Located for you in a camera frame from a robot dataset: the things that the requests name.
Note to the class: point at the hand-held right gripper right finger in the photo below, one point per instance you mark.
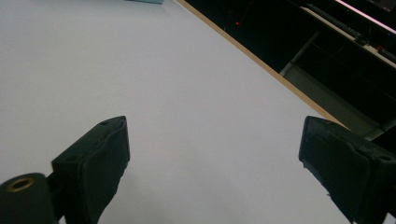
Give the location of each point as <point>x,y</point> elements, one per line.
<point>348,168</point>

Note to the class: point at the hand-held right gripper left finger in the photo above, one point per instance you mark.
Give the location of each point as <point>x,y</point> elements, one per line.
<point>93,161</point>

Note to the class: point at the light blue plastic basket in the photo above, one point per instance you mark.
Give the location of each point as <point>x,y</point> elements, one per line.
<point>146,1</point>

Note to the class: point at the white metal desk frame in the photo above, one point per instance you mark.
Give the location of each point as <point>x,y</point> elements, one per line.
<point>327,96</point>

